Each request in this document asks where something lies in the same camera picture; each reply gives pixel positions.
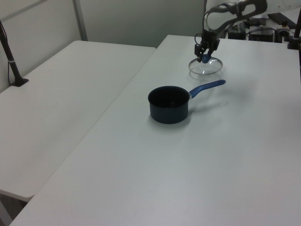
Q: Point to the glass lid with blue knob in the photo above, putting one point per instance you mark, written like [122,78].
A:
[205,67]

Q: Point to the grey partition post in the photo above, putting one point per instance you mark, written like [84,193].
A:
[80,20]

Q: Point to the black computer box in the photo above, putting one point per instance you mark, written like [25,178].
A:
[261,34]

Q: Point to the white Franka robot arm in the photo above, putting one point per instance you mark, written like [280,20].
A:
[249,9]

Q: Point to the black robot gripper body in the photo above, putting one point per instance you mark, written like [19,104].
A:
[210,38]

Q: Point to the black keyboard shelf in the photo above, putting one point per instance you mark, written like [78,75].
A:
[282,18]

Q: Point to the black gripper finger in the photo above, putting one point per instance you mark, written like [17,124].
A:
[210,52]
[199,53]

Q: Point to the black camera stand with base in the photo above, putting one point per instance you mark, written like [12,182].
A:
[11,63]

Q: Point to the black clamped camera stand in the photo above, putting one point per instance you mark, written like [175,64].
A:
[296,28]

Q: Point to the white device with brown knob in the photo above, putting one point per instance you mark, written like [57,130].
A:
[284,33]

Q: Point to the dark blue saucepan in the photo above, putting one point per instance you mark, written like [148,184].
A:
[168,111]

